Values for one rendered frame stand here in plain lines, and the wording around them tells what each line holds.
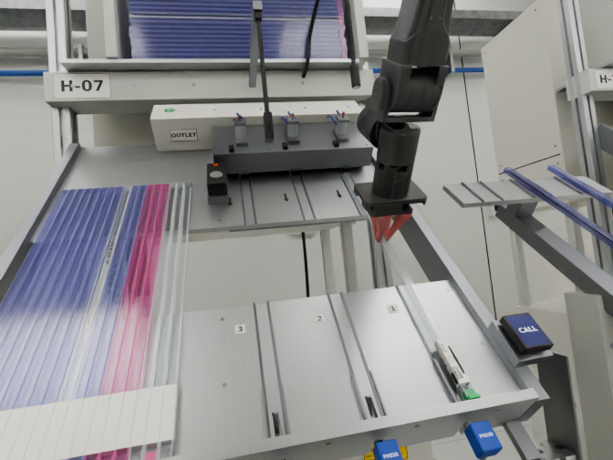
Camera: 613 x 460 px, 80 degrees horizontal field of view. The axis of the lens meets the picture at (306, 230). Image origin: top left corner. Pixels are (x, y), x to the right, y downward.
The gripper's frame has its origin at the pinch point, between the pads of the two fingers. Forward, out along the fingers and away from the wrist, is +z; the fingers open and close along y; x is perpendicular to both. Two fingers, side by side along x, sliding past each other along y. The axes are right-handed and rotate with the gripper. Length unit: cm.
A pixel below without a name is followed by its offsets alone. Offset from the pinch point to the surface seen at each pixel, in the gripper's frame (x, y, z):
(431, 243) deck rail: 3.0, -8.0, 0.4
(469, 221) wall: -140, -137, 108
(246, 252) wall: -136, 22, 110
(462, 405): 29.8, 1.9, 1.5
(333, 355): 20.0, 14.1, 2.6
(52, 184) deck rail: -24, 59, -3
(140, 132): -56, 48, -1
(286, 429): 27.8, 21.5, 2.9
